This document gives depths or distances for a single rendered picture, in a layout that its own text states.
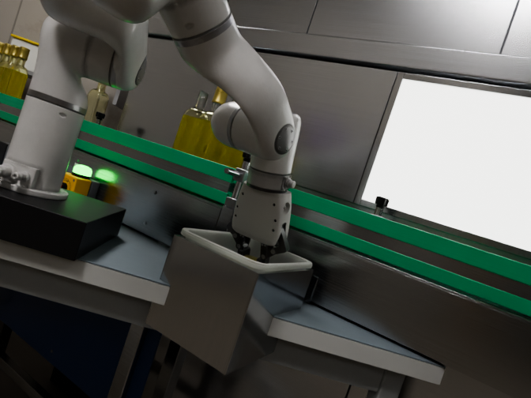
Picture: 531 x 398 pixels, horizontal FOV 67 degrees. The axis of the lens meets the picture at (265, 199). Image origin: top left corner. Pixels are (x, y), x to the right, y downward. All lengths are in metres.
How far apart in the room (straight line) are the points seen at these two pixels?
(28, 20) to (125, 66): 3.79
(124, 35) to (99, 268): 0.36
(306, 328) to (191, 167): 0.44
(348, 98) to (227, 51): 0.58
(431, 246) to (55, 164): 0.69
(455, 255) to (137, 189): 0.70
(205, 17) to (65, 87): 0.32
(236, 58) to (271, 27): 0.77
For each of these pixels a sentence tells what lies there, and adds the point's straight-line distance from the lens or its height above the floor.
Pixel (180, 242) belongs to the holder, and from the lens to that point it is 0.66.
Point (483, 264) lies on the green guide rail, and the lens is 0.80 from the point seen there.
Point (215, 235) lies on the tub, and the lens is 0.74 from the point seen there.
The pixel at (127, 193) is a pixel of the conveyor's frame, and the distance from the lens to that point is 1.02.
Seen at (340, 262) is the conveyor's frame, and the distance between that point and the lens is 0.82.
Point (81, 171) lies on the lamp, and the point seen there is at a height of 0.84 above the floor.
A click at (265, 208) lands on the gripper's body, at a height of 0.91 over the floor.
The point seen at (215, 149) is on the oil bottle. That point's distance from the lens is 1.03.
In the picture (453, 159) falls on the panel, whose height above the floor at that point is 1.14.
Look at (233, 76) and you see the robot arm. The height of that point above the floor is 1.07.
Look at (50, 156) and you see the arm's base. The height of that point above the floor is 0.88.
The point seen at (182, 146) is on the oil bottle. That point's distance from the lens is 1.10.
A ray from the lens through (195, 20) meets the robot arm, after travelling 0.52.
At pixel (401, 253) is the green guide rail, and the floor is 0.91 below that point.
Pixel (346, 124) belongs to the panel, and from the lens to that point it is 1.06.
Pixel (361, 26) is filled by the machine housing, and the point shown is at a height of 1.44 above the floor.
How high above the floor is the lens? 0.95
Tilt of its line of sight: 2 degrees down
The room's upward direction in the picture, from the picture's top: 19 degrees clockwise
